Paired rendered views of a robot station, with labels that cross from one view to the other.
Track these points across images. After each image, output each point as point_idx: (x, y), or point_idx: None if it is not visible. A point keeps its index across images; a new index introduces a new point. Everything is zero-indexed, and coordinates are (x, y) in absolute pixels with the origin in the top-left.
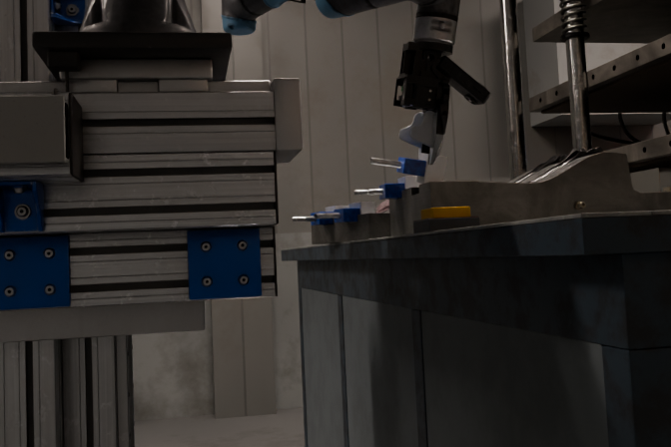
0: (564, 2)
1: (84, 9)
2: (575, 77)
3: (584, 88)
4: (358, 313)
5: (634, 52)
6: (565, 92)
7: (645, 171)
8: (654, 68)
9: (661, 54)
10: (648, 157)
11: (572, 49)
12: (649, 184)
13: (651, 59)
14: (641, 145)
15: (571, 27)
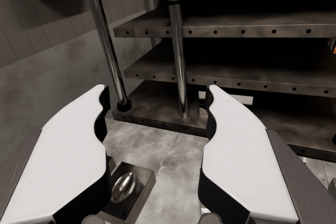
0: None
1: None
2: (180, 33)
3: (183, 39)
4: None
5: (240, 27)
6: (157, 34)
7: (240, 95)
8: (249, 37)
9: (270, 36)
10: (242, 88)
11: (178, 12)
12: (242, 102)
13: (258, 36)
14: (236, 81)
15: None
